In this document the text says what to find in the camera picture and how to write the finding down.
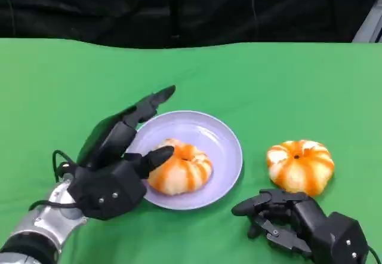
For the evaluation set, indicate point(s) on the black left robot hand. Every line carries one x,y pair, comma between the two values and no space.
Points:
110,138

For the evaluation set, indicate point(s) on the orange white toy bread roll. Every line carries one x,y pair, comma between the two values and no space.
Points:
185,174
298,171

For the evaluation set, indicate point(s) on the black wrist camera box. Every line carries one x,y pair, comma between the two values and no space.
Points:
347,237
110,192

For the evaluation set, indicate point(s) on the green tablecloth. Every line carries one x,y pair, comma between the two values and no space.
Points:
268,90

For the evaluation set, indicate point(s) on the grey metal frame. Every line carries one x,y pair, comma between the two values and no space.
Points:
370,28

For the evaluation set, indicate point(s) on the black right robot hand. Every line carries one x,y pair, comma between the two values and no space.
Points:
307,216

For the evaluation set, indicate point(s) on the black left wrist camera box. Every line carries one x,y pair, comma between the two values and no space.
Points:
110,192

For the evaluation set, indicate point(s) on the lilac plate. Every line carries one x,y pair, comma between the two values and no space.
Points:
215,144

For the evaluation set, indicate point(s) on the black backdrop cloth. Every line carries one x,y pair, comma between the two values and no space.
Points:
179,7

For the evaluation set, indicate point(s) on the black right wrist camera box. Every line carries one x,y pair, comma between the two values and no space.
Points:
347,237

